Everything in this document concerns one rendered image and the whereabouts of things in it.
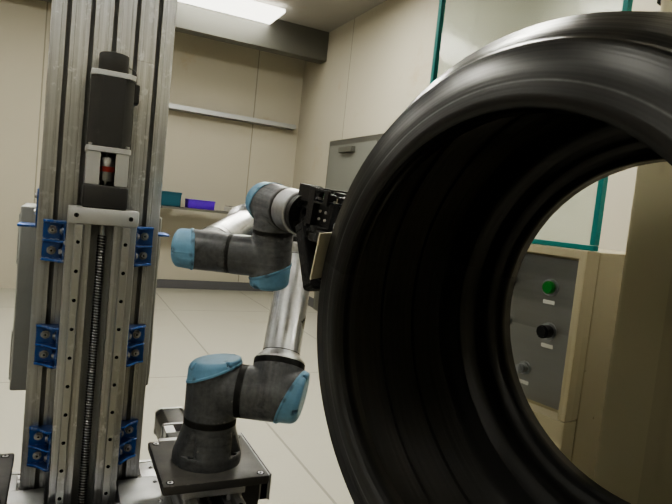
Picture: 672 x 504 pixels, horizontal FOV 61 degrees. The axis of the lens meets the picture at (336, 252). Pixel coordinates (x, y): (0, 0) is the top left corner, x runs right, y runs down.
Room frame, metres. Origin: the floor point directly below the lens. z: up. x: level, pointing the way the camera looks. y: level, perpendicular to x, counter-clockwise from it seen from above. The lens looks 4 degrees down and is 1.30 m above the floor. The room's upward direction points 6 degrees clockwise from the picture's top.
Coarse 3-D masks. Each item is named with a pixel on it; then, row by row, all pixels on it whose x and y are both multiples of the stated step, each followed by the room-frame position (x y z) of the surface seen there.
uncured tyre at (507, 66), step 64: (512, 64) 0.49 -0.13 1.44; (576, 64) 0.44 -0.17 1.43; (640, 64) 0.40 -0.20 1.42; (448, 128) 0.54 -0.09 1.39; (512, 128) 0.72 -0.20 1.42; (576, 128) 0.72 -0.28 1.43; (640, 128) 0.39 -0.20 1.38; (384, 192) 0.61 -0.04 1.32; (448, 192) 0.78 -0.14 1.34; (512, 192) 0.81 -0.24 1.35; (576, 192) 0.77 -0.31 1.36; (384, 256) 0.77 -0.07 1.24; (448, 256) 0.84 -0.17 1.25; (512, 256) 0.81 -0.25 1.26; (320, 320) 0.68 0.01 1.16; (384, 320) 0.78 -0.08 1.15; (448, 320) 0.85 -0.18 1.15; (320, 384) 0.67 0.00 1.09; (384, 384) 0.76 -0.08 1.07; (448, 384) 0.82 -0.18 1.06; (512, 384) 0.80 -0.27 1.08; (384, 448) 0.71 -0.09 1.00; (448, 448) 0.76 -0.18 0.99; (512, 448) 0.77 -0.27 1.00
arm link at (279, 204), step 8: (280, 192) 0.98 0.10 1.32; (288, 192) 0.96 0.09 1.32; (296, 192) 0.95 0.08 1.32; (280, 200) 0.96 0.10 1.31; (288, 200) 0.94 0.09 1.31; (272, 208) 0.97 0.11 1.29; (280, 208) 0.95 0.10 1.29; (272, 216) 0.97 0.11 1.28; (280, 216) 0.95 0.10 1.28; (280, 224) 0.96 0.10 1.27
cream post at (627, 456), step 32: (640, 192) 0.77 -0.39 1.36; (640, 224) 0.76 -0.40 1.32; (640, 256) 0.76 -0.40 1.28; (640, 288) 0.75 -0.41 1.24; (640, 320) 0.75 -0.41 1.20; (640, 352) 0.74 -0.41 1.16; (608, 384) 0.77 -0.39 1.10; (640, 384) 0.74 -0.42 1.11; (608, 416) 0.76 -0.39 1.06; (640, 416) 0.73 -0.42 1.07; (608, 448) 0.76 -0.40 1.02; (640, 448) 0.73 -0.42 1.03; (608, 480) 0.76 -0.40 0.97; (640, 480) 0.72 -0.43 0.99
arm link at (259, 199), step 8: (256, 184) 1.06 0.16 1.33; (264, 184) 1.03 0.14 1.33; (272, 184) 1.03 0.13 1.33; (280, 184) 1.05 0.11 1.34; (248, 192) 1.05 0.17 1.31; (256, 192) 1.03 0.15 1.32; (264, 192) 1.01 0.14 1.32; (272, 192) 0.99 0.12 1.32; (248, 200) 1.05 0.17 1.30; (256, 200) 1.02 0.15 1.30; (264, 200) 1.00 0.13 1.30; (272, 200) 0.98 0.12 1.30; (248, 208) 1.05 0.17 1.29; (256, 208) 1.02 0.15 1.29; (264, 208) 0.99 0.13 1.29; (256, 216) 1.02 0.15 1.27; (264, 216) 1.00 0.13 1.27; (256, 224) 1.02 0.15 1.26; (264, 224) 1.01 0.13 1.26; (272, 224) 1.00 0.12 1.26; (272, 232) 1.01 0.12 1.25; (280, 232) 1.01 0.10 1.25; (288, 232) 1.02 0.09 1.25
